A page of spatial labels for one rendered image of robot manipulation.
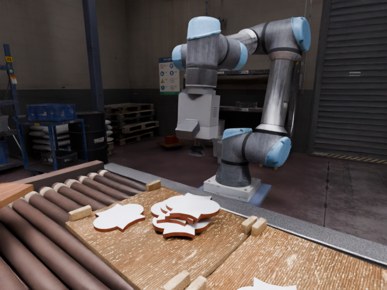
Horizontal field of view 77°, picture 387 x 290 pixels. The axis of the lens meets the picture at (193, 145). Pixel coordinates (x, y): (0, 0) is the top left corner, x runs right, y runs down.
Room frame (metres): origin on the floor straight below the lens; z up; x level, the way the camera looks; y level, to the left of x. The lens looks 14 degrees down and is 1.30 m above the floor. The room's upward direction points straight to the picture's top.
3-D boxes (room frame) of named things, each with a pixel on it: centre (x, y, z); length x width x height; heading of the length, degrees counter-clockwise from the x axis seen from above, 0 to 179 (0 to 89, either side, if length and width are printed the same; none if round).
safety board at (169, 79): (6.23, 0.61, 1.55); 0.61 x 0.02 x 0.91; 60
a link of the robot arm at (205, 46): (0.61, -0.02, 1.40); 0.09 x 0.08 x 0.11; 138
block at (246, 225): (0.57, -0.15, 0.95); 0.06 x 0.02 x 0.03; 139
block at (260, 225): (0.56, -0.17, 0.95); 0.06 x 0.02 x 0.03; 141
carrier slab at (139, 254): (0.60, 0.09, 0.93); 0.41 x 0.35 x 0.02; 49
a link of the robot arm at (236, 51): (0.69, -0.08, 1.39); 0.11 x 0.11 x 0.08; 48
